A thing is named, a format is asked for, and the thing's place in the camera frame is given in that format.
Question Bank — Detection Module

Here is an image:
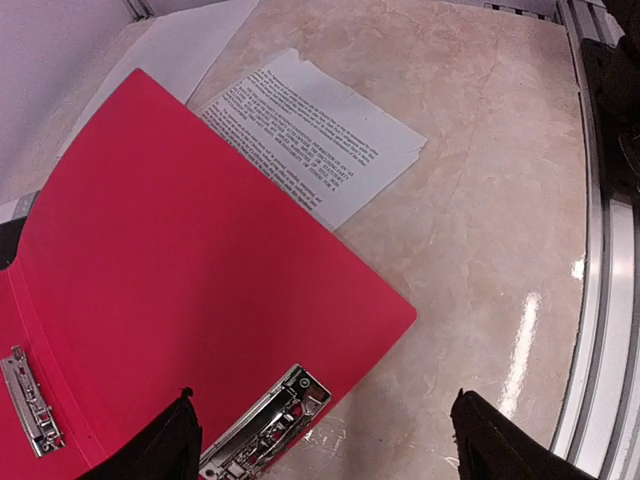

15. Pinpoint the metal folder clip spine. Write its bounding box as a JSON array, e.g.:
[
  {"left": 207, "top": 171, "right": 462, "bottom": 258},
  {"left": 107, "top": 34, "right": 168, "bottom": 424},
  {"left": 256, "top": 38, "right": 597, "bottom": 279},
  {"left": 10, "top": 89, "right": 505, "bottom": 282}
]
[{"left": 1, "top": 346, "right": 65, "bottom": 458}]

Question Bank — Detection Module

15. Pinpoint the black clip file folder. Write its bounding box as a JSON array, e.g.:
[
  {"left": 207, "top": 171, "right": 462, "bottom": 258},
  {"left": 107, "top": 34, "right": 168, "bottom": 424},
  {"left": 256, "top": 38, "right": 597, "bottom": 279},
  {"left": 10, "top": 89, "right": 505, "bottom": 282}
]
[{"left": 0, "top": 190, "right": 40, "bottom": 270}]

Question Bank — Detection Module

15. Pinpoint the blank white paper sheet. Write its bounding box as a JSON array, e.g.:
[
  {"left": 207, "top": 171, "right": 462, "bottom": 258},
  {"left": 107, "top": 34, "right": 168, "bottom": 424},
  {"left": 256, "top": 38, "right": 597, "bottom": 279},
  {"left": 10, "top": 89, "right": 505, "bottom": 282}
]
[{"left": 58, "top": 0, "right": 257, "bottom": 155}]

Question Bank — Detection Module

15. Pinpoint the metal folder clip bottom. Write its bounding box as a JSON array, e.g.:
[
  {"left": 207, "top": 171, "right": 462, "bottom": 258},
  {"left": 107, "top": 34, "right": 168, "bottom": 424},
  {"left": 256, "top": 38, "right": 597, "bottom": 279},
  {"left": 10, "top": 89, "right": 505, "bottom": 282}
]
[{"left": 199, "top": 364, "right": 332, "bottom": 479}]

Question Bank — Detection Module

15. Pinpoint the printed paper sheet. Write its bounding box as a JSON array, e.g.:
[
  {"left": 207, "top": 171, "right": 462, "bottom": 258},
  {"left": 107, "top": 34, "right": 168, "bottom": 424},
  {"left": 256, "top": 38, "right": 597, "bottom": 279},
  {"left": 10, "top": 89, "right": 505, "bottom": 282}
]
[{"left": 196, "top": 49, "right": 427, "bottom": 231}]

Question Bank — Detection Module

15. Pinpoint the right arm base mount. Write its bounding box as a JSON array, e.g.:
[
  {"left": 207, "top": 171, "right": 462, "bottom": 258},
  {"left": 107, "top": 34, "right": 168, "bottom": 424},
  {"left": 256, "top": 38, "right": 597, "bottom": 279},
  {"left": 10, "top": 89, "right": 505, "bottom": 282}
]
[{"left": 580, "top": 1, "right": 639, "bottom": 202}]

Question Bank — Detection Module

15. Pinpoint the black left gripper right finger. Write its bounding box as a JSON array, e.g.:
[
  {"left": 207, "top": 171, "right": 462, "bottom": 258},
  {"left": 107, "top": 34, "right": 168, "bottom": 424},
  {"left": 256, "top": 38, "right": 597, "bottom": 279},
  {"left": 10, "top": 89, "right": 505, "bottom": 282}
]
[{"left": 450, "top": 389, "right": 591, "bottom": 480}]

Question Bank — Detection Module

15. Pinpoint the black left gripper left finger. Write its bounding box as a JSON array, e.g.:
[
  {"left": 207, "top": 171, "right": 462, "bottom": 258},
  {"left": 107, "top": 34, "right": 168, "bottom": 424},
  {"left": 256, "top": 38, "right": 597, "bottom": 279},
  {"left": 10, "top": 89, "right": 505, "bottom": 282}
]
[{"left": 81, "top": 387, "right": 203, "bottom": 480}]

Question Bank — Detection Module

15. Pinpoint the red clip file folder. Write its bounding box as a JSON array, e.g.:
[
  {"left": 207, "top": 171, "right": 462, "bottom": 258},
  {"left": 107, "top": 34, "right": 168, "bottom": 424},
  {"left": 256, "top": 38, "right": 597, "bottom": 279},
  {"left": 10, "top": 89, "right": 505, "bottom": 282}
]
[{"left": 1, "top": 69, "right": 417, "bottom": 479}]

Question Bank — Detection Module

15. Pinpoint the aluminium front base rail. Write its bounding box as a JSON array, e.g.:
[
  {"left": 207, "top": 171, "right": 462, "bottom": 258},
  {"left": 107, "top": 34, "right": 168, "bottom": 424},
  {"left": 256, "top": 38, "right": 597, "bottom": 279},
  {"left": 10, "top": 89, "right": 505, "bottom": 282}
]
[{"left": 551, "top": 1, "right": 639, "bottom": 479}]

